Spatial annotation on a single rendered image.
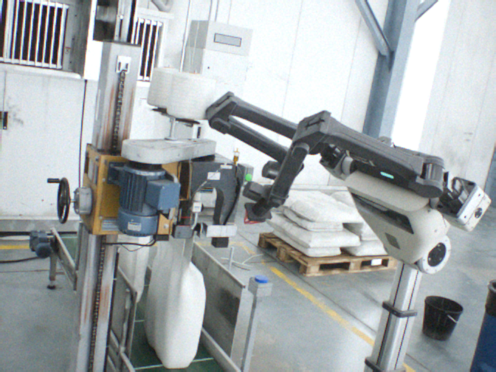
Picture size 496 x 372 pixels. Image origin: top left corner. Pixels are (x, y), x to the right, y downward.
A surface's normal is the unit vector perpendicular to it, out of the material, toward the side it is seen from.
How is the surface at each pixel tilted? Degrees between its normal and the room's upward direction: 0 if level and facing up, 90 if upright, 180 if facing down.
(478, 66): 90
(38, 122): 91
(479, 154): 90
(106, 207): 90
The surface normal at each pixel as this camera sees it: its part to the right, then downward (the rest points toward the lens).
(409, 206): -0.43, -0.76
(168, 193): 0.80, 0.25
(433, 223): 0.48, 0.26
